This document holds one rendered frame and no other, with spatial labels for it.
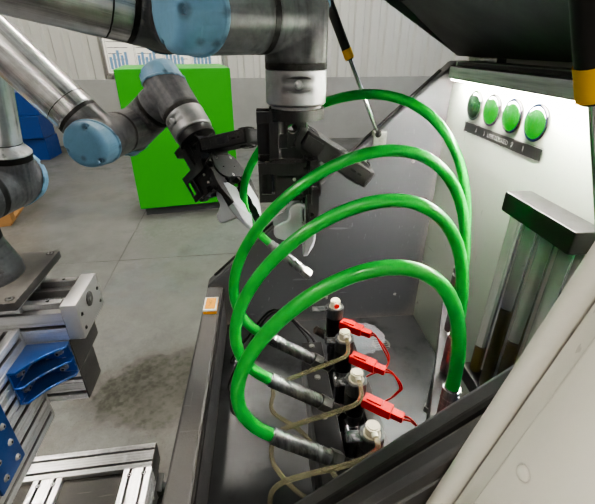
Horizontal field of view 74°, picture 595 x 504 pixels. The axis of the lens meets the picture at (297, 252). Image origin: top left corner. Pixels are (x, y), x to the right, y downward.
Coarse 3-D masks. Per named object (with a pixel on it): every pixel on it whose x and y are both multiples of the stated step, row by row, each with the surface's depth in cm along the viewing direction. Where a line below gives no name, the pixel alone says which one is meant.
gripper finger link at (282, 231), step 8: (296, 208) 54; (304, 208) 54; (296, 216) 54; (304, 216) 54; (280, 224) 55; (288, 224) 55; (296, 224) 55; (304, 224) 55; (280, 232) 55; (288, 232) 56; (312, 240) 56; (304, 248) 57
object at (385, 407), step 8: (368, 400) 50; (376, 400) 50; (384, 400) 50; (368, 408) 50; (376, 408) 50; (384, 408) 49; (392, 408) 49; (384, 416) 49; (392, 416) 49; (400, 416) 48
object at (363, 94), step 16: (336, 96) 57; (352, 96) 56; (368, 96) 55; (384, 96) 55; (400, 96) 54; (432, 112) 54; (448, 128) 55; (448, 144) 55; (256, 160) 65; (464, 160) 56; (464, 176) 56; (240, 192) 69; (464, 192) 57
